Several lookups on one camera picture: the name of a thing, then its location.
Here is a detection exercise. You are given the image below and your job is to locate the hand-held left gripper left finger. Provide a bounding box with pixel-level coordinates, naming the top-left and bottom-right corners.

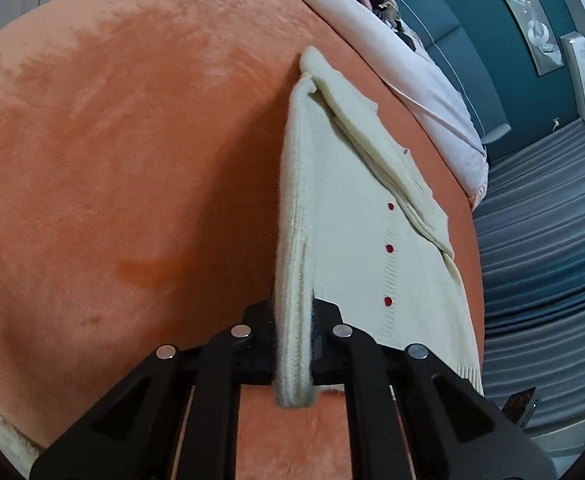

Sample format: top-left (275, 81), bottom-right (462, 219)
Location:
top-left (30, 301), bottom-right (277, 480)

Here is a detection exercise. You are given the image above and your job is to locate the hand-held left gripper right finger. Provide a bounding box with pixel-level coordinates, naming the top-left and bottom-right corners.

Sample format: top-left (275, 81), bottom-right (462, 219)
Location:
top-left (313, 300), bottom-right (555, 480)

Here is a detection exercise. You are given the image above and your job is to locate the cream knit cardigan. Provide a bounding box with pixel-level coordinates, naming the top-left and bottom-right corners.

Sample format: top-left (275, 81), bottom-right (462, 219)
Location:
top-left (272, 46), bottom-right (484, 409)

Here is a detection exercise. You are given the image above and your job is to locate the small dark device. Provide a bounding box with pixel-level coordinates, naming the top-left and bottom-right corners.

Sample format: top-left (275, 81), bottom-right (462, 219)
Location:
top-left (503, 386), bottom-right (541, 430)

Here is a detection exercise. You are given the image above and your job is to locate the orange plush blanket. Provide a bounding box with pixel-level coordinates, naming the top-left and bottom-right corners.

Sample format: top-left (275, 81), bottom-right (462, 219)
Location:
top-left (0, 0), bottom-right (488, 480)

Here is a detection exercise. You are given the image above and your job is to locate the grey-blue curtain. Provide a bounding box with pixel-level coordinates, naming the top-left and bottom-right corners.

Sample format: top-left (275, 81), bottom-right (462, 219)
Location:
top-left (469, 120), bottom-right (585, 436)

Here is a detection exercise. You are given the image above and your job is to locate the cream fluffy fabric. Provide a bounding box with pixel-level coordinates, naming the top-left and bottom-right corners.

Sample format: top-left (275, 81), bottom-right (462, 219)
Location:
top-left (0, 385), bottom-right (40, 466)

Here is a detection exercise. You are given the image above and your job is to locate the pale pink duvet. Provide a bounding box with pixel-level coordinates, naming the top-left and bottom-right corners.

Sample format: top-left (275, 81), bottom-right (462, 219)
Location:
top-left (260, 0), bottom-right (488, 211)

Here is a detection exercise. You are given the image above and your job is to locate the blue upholstered headboard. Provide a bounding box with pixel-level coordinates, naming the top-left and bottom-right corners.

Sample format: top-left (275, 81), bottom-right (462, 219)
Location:
top-left (392, 0), bottom-right (510, 143)

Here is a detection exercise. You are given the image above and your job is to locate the white wall fixture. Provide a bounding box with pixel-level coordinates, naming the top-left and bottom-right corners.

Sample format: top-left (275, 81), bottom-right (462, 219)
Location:
top-left (559, 32), bottom-right (585, 121)

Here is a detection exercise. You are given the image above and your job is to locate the silver wall picture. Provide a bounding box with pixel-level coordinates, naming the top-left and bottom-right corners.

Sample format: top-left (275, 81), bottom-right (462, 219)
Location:
top-left (477, 0), bottom-right (565, 77)

